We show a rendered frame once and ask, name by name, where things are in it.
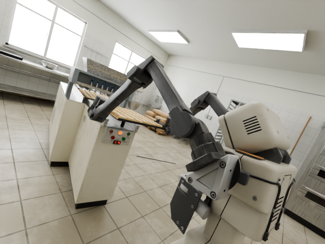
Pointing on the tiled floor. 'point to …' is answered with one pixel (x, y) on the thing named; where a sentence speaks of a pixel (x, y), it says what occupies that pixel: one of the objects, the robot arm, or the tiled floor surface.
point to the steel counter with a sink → (34, 67)
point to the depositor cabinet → (64, 126)
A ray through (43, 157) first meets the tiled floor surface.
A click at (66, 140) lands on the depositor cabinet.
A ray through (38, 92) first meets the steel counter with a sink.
